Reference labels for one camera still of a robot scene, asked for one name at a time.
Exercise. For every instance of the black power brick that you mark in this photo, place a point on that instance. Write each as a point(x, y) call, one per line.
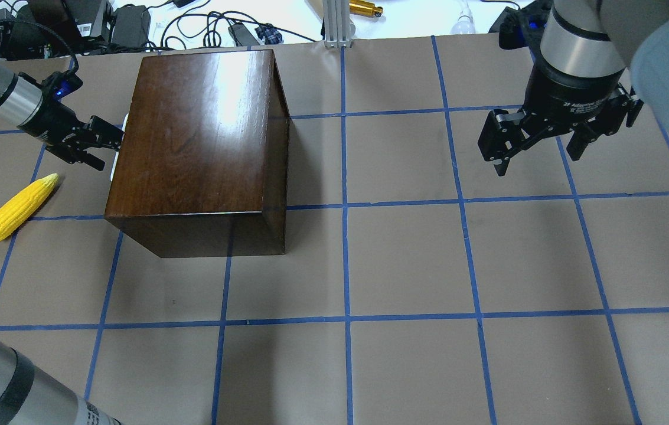
point(130, 27)

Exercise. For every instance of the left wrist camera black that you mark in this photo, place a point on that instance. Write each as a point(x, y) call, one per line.
point(57, 85)

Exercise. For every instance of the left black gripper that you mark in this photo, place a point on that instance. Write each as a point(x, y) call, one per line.
point(45, 120)

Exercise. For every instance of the dark wooden drawer box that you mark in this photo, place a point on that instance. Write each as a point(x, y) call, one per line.
point(203, 166)

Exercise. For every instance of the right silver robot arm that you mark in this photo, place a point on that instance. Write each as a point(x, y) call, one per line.
point(595, 65)

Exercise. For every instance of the aluminium frame post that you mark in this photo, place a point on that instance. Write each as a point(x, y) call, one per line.
point(337, 24)

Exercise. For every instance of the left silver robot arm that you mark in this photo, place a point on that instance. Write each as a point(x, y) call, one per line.
point(28, 395)

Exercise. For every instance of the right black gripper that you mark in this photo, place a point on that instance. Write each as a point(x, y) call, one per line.
point(573, 95)

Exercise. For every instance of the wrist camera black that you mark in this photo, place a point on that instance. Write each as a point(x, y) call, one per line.
point(524, 27)
point(57, 85)

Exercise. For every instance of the yellow gold cylinder tool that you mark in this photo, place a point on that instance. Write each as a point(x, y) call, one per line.
point(365, 9)

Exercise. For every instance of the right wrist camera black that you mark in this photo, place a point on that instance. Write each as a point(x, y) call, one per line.
point(524, 27)

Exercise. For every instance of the yellow toy corn cob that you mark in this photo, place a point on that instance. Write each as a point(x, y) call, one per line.
point(25, 203)

